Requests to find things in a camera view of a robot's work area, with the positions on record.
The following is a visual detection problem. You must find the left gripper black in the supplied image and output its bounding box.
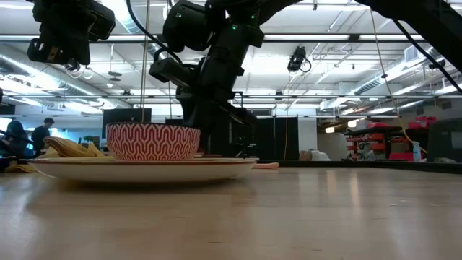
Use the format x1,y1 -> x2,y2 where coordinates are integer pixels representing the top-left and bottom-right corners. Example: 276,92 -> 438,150
27,3 -> 116,66

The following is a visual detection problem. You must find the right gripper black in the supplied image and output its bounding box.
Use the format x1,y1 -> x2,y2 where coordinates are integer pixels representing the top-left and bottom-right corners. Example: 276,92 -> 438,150
149,53 -> 259,159

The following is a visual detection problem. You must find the red white patterned bowl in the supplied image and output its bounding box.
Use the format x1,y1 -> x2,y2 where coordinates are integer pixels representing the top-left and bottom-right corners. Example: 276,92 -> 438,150
105,121 -> 201,162

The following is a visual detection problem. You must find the beige plate with brown rim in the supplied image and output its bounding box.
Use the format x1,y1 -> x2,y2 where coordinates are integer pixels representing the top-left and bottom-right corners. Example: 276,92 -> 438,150
27,157 -> 258,183

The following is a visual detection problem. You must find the yellow cloth napkin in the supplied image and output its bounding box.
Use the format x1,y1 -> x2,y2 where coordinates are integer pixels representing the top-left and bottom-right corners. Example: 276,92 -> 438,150
4,136 -> 113,173

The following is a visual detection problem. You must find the black partition screen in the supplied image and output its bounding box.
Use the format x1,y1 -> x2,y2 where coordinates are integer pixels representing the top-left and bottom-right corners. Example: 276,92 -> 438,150
165,116 -> 300,161

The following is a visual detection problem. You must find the black monitor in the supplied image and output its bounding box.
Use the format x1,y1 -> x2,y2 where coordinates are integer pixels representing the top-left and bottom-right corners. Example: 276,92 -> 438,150
101,107 -> 152,139

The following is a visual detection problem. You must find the person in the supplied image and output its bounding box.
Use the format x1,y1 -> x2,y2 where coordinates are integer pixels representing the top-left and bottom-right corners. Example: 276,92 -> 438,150
0,121 -> 30,158
31,118 -> 56,151

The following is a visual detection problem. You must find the white bag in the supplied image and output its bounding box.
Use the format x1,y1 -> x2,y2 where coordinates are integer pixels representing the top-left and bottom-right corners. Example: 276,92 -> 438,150
310,149 -> 331,162

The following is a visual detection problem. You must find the thin black horizontal bar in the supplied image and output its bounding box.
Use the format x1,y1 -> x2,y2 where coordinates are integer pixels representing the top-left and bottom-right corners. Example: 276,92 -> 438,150
0,94 -> 462,100

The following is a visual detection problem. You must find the black bar with light strips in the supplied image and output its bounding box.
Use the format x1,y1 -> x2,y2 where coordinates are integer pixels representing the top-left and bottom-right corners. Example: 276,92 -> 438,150
0,33 -> 427,43

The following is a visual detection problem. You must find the black storage shelf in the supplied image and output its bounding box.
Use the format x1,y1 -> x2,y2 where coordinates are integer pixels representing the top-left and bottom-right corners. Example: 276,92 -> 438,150
344,116 -> 430,162

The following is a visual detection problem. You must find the silver ventilation duct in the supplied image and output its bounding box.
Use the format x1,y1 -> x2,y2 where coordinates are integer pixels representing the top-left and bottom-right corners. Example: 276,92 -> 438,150
103,0 -> 170,62
0,43 -> 127,109
355,46 -> 434,95

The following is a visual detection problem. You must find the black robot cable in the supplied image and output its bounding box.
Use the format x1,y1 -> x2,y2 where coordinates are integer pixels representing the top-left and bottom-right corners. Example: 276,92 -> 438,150
125,0 -> 184,66
392,18 -> 462,95

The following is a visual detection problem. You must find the grey hanging cable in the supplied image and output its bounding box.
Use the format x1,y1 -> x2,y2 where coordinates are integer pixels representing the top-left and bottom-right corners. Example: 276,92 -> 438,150
139,0 -> 151,124

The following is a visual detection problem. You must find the black curved cable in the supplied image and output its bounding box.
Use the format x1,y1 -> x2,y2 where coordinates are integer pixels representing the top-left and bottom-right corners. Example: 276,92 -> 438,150
0,129 -> 40,160

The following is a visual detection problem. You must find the black overhead camera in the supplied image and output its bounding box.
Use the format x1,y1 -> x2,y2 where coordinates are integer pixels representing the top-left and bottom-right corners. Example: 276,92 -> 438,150
287,45 -> 312,73

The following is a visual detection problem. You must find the black table edge rail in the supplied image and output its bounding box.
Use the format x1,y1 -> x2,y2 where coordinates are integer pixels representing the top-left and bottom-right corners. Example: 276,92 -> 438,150
258,160 -> 462,175

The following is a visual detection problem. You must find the beige hanging cable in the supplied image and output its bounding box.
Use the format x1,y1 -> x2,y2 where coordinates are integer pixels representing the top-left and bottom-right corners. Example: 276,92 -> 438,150
370,9 -> 429,155

